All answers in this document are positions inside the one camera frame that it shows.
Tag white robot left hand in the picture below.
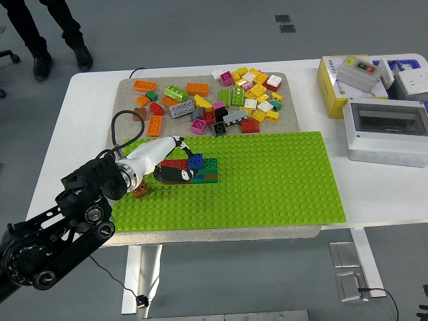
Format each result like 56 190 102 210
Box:
123 134 199 184

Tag black-white robot right hand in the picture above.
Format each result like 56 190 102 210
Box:
416 284 428 321

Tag blue square toy brick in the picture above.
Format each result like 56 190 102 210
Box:
187 152 205 171

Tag orange eight-stud toy brick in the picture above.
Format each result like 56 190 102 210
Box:
185 82 210 98
146 115 163 137
132 80 157 92

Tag red eight-stud toy brick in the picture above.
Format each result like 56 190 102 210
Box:
162 158 190 170

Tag grey eight-stud toy brick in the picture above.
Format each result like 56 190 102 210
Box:
169 99 196 119

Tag lime eight-stud toy brick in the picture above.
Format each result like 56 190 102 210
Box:
163 84 189 103

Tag yellow curved toy brick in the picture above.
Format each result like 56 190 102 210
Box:
193 94 213 111

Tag black brick with circle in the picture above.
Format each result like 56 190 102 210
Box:
211 121 229 138

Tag grey long toy brick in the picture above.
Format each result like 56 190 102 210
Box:
223 108 249 127

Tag red sloped square brick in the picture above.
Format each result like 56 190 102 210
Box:
240 118 260 134

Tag green studded baseplate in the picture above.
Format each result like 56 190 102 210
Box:
112 130 346 232

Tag grey-brown mat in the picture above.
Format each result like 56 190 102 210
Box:
102 72 324 248

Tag silver metal floor plate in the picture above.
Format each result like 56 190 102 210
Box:
335 270 370 304
328 241 361 268

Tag white table leg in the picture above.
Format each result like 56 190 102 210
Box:
349 227 387 298
120 244 163 318

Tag person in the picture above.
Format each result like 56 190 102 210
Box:
0 0 94 82

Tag black office chair base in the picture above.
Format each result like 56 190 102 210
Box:
0 49 21 100

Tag white distribution box, dark window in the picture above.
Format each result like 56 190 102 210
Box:
343 96 428 168

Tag yellow cardboard box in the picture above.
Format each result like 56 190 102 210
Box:
316 55 389 120

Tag grey plastic box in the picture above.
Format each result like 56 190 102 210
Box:
387 75 428 101

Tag white plastic block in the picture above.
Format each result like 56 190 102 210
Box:
380 57 397 88

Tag blue plastic bin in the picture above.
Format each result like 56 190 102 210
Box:
371 58 421 73

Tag black floor cable with plug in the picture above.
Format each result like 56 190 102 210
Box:
357 286 401 321

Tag thin black cable with plug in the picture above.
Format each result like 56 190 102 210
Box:
88 255 150 310

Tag grey metal base plate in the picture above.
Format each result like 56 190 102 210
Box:
142 310 310 321

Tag grey push-button switch box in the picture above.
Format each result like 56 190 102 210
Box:
335 56 383 94

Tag white wall socket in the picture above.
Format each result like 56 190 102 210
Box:
393 68 428 98

